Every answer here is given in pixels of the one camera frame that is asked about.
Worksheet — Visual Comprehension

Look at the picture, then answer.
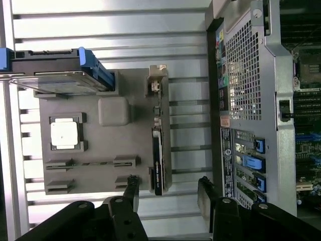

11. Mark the green motherboard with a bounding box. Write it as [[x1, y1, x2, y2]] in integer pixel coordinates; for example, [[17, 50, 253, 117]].
[[279, 0, 321, 201]]

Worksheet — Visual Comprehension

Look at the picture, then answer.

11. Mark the CPU socket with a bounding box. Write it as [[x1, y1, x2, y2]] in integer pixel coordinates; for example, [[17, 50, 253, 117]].
[[293, 50, 321, 88]]

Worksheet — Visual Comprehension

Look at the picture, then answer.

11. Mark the black chassis intrusion switch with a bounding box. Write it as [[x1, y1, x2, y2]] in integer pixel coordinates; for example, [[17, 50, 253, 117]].
[[278, 99, 294, 123]]

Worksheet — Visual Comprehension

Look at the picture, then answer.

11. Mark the blue card retention lever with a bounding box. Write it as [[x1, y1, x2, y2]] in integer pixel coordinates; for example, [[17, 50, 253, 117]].
[[242, 154, 266, 174]]

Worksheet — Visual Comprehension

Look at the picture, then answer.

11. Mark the hard disk in blue caddy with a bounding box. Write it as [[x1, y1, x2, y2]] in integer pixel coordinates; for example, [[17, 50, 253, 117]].
[[0, 46, 116, 92]]

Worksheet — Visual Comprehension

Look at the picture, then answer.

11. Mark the open grey PC case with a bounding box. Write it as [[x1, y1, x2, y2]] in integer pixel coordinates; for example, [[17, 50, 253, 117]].
[[205, 0, 321, 219]]

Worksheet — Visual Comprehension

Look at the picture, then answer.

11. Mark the silver CPU chip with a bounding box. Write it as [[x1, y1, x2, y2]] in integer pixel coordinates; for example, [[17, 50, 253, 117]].
[[50, 122, 78, 149]]

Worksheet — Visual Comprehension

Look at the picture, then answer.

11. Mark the blue expansion slot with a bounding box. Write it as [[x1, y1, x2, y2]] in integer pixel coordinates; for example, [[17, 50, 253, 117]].
[[295, 134, 321, 143]]

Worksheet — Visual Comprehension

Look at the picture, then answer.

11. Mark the grey parts rack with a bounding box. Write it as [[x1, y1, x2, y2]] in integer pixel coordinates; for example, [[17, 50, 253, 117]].
[[34, 67, 174, 195]]

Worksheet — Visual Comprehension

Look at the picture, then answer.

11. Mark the green RAM stick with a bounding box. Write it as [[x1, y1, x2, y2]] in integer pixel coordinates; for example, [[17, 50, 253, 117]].
[[46, 162, 133, 168]]

